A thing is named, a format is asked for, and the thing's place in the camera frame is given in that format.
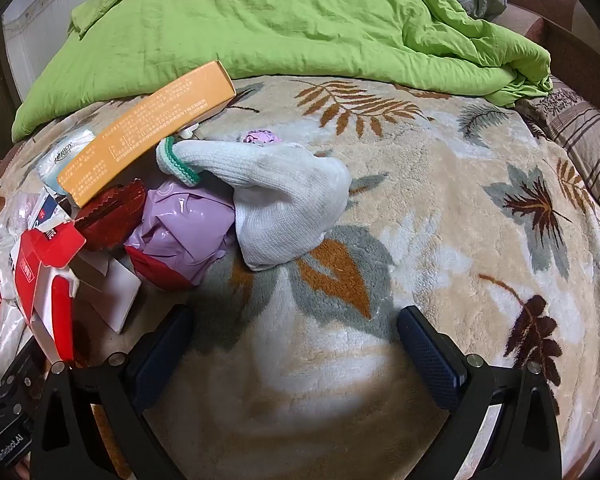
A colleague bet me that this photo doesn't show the purple crumpled paper ball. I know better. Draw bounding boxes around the purple crumpled paper ball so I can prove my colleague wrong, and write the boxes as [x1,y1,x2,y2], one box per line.
[242,129,283,146]

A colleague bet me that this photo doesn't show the red and white carton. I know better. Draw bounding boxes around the red and white carton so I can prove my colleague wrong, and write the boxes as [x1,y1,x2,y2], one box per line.
[10,222,88,363]

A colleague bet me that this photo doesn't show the red snack wrapper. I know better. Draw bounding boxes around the red snack wrapper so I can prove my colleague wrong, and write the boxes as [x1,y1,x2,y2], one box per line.
[74,180,148,253]

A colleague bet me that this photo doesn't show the white paper box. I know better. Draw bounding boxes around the white paper box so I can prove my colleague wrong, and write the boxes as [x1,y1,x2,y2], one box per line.
[72,252,142,335]

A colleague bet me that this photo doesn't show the leaf print blanket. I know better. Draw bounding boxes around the leaf print blanket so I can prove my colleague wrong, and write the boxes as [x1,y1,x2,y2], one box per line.
[0,75,600,480]

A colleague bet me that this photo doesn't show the purple plastic bag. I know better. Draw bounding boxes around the purple plastic bag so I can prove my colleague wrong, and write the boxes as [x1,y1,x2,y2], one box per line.
[124,180,237,291]

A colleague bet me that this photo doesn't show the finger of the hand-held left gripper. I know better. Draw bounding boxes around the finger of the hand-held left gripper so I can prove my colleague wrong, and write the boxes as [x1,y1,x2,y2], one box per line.
[0,342,47,388]

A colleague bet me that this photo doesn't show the orange cardboard box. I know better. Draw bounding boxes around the orange cardboard box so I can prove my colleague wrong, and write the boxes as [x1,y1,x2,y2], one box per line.
[57,60,237,208]

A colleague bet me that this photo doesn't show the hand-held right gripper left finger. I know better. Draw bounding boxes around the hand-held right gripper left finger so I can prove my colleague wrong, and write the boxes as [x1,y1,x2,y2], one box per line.
[30,304,197,480]

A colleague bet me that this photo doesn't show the green quilt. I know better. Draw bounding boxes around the green quilt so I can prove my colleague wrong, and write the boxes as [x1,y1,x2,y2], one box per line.
[11,0,553,143]

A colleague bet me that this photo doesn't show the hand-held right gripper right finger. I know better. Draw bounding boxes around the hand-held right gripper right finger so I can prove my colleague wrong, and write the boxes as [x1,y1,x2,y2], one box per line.
[396,305,563,480]

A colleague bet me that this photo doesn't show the striped brown pillow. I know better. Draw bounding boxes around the striped brown pillow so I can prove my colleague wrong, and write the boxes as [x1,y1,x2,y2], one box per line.
[515,76,600,236]

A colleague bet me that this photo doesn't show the white tissue packet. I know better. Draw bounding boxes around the white tissue packet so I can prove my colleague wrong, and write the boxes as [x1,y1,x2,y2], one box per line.
[36,129,97,196]

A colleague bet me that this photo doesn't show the white knit glove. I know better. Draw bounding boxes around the white knit glove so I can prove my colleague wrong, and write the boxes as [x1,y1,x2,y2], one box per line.
[156,136,352,272]

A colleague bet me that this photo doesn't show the brown upholstered headboard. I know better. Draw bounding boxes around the brown upholstered headboard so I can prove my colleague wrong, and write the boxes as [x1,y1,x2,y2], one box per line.
[495,0,600,121]

